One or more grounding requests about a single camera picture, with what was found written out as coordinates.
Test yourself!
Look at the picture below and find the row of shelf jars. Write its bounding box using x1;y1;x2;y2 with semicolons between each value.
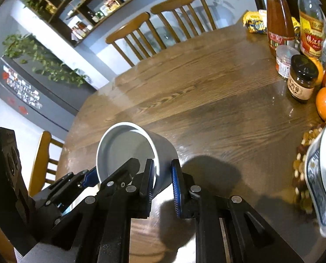
67;0;163;40

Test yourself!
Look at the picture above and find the small white bowl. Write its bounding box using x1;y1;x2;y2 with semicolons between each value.
96;122;178;195

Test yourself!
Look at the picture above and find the dish of mixed nuts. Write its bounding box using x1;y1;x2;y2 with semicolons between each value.
292;123;326;215

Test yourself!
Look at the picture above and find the blue patterned white porcelain dish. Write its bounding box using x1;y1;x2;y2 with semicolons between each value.
304;112;326;237

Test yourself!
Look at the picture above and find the grey refrigerator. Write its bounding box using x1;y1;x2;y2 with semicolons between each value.
0;56;98;132

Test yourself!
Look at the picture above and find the black lidded glass jar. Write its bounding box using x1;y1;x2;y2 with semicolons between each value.
287;54;319;104

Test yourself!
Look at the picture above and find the clear bottle with yellow label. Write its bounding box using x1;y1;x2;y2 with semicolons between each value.
298;0;326;59

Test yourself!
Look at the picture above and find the plastic jar with red label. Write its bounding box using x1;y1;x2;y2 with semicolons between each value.
275;44;300;80

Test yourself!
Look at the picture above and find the wooden chair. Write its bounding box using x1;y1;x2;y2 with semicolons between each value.
29;131;65;198
151;0;217;43
105;12;166;66

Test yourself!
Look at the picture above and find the trailing green plant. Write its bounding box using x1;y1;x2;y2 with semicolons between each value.
3;34;89;87

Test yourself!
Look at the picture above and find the cluster of fridge photo magnets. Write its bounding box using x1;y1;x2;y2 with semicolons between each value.
3;66;43;108

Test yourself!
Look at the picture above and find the red sauce bottle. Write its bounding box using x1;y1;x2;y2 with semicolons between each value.
262;0;296;58

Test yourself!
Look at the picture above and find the dark wooden wall shelf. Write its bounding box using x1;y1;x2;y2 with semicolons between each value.
23;0;180;47

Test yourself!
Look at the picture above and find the yellow snack packet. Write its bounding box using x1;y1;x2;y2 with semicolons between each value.
243;10;268;34

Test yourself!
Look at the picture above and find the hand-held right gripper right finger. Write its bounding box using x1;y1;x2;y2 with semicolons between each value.
171;158;303;263

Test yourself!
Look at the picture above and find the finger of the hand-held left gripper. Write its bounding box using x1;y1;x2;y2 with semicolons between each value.
53;157;141;220
32;168;98;207

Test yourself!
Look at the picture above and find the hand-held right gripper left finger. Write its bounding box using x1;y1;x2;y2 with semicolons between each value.
25;158;156;263

